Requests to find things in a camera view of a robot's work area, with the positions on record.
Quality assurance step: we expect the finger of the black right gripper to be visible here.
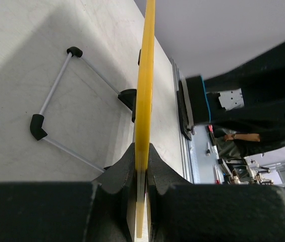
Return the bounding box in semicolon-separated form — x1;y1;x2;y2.
204;42;285;92
209;101;285;131

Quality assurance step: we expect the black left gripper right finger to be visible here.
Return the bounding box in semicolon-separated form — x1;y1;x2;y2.
147;145;285;241

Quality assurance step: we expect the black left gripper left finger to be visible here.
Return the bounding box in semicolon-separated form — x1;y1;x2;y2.
0;145;135;241

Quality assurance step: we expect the blue whiteboard eraser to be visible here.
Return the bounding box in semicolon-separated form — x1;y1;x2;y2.
183;76;211;126

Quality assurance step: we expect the yellow framed whiteboard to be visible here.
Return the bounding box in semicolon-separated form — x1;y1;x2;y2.
134;0;156;238

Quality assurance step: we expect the person in background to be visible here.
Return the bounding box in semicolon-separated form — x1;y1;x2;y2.
214;128;285;161

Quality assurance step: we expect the aluminium mounting rail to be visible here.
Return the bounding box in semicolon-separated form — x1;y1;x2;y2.
169;58;200;184

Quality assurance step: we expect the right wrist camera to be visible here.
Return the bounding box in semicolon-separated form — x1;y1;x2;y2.
218;89;245;110

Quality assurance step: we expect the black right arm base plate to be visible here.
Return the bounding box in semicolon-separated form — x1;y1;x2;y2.
176;80;195;141

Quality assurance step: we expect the wire whiteboard stand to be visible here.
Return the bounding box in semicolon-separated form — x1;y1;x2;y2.
29;46;137;173

